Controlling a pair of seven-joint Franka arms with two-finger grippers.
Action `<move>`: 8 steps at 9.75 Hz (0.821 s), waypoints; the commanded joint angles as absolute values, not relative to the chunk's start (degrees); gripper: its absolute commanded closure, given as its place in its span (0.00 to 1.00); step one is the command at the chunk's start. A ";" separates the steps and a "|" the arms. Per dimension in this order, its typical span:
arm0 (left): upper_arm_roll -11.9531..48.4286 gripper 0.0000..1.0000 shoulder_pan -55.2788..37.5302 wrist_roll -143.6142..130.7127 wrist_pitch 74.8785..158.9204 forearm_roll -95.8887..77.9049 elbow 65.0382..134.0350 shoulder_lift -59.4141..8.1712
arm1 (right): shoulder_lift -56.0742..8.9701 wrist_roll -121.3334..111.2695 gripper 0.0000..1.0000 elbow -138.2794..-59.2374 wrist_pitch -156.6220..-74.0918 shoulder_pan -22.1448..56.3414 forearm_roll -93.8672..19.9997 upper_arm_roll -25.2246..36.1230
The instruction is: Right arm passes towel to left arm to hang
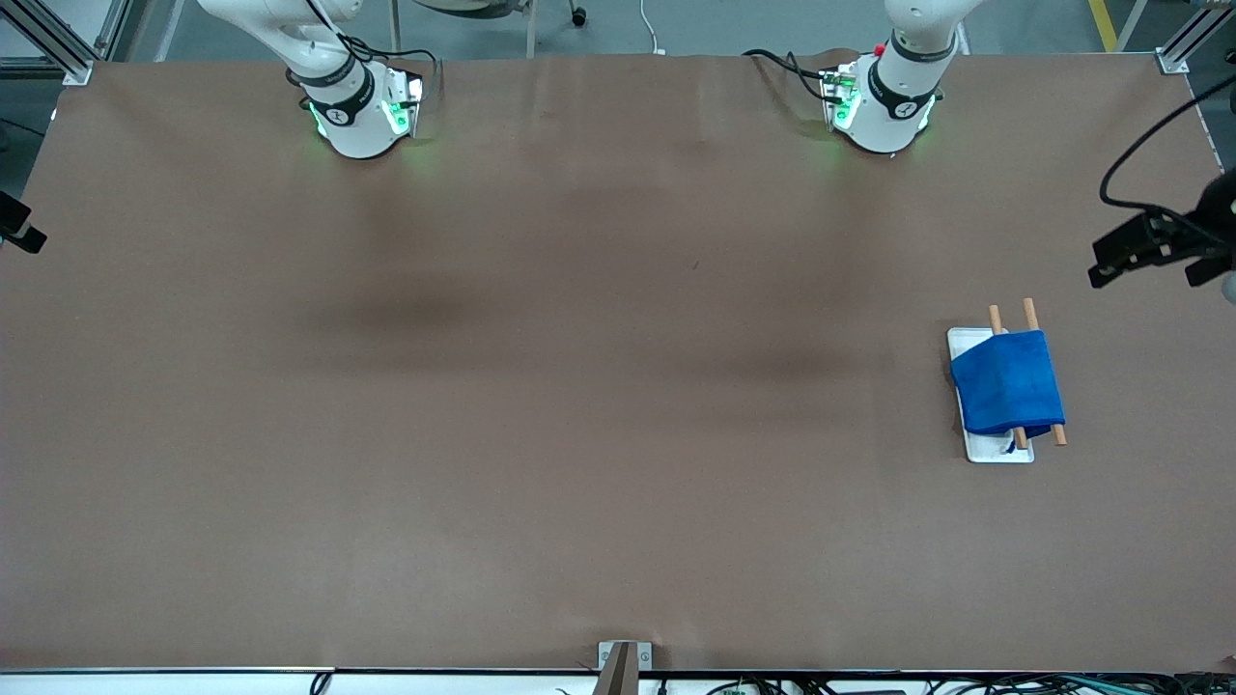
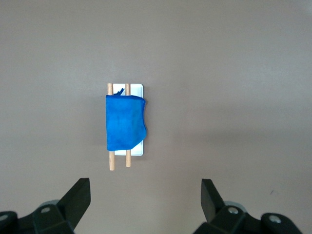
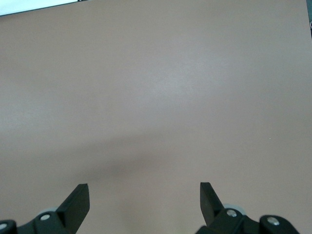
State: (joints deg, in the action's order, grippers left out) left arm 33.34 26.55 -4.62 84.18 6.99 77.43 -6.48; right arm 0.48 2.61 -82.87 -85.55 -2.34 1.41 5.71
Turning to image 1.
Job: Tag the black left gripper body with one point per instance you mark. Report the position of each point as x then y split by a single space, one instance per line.
1200 237

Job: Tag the office chair base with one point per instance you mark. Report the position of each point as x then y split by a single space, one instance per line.
483 8

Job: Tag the brown table cover sheet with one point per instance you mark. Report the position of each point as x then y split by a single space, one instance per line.
618 483

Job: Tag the white towel rack wooden bars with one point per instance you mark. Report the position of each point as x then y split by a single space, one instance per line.
995 452

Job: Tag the blue microfibre towel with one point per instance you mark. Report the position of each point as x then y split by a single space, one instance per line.
1004 381

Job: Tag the grey metal bracket brown post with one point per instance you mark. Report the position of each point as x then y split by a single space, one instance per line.
623 664

